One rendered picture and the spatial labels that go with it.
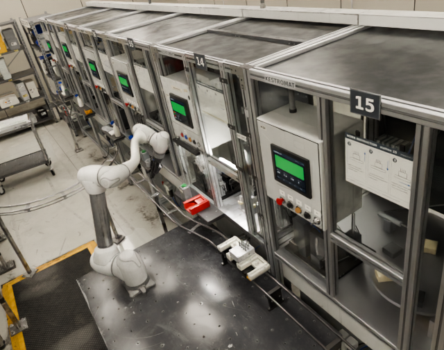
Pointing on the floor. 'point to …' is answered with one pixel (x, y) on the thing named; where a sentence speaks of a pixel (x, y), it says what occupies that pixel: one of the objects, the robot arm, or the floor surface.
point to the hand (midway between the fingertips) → (152, 174)
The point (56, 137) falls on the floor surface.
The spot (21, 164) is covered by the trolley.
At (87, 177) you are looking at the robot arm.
